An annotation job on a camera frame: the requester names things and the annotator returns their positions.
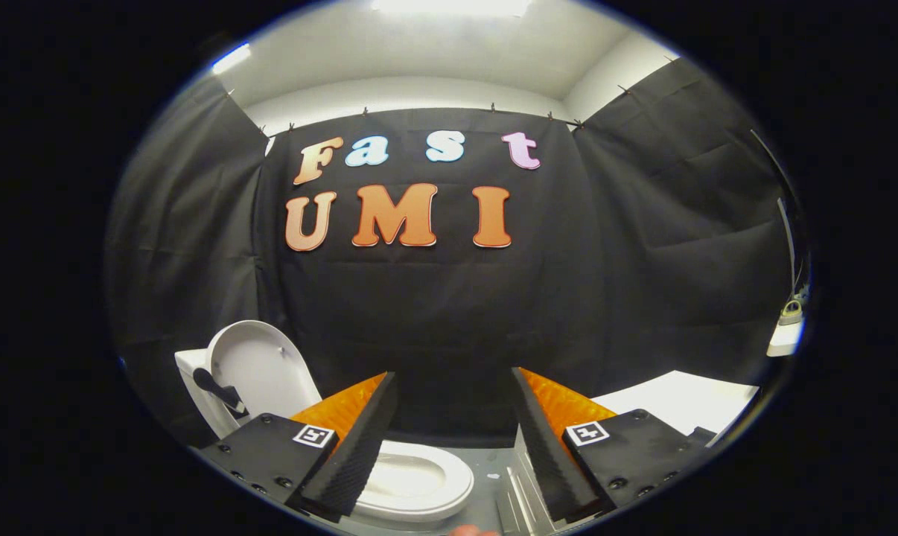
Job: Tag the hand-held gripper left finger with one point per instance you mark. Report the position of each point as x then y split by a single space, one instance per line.
360 447

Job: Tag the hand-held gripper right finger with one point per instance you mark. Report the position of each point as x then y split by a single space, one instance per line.
546 447

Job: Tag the white toilet lid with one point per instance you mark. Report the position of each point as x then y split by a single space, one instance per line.
270 365

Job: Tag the white toilet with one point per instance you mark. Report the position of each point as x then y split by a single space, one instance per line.
449 495

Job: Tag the white cabinet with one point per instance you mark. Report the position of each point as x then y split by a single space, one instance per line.
680 398

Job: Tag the black backdrop cloth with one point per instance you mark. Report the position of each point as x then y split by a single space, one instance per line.
434 313

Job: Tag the grey green device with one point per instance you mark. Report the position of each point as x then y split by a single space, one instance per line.
791 313

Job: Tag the short grey curved pole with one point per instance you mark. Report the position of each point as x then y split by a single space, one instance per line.
789 246

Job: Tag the long black curved pole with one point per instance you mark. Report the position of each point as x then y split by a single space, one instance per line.
778 160

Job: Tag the small ceiling light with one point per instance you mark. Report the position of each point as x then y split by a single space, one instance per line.
231 58

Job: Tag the wide ceiling light panel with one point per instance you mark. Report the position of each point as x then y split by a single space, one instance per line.
449 6

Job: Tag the white wall shelf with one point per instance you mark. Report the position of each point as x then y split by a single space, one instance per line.
784 341

